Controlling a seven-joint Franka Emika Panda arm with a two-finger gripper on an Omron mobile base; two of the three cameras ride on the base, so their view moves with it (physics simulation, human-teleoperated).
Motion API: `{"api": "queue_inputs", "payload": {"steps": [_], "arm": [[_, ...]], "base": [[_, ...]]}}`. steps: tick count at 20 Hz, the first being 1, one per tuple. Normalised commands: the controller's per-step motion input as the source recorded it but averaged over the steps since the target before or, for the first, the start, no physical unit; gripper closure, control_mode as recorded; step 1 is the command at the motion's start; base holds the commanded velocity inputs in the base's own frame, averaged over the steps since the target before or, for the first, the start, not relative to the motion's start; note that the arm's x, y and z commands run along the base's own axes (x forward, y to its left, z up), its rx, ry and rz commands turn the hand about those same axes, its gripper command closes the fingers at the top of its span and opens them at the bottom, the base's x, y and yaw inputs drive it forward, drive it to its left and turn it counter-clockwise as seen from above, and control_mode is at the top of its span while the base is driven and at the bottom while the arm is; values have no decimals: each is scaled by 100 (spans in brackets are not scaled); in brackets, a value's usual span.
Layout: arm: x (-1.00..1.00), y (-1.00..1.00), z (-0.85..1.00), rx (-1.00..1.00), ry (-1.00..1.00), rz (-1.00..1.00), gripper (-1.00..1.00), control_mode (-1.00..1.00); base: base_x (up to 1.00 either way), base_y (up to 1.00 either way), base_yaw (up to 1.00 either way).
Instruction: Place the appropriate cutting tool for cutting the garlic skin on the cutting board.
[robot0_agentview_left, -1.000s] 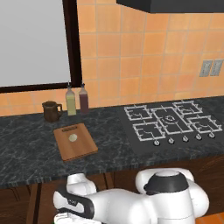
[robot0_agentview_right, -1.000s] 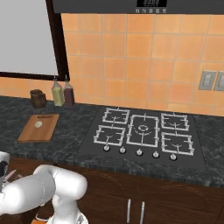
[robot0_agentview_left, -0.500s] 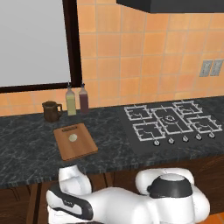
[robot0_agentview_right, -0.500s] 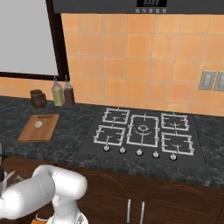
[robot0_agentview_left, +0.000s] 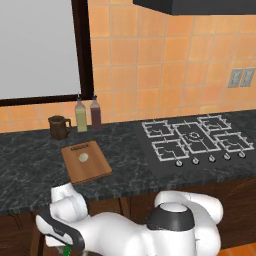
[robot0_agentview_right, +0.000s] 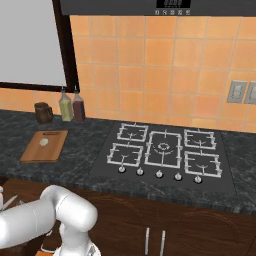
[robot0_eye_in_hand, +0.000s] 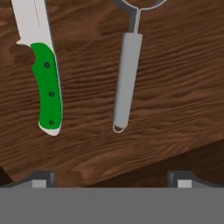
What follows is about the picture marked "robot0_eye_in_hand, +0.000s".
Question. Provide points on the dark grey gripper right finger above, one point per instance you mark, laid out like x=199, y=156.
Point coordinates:
x=180, y=176

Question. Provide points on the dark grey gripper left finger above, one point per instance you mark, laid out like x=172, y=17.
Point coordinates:
x=43, y=176

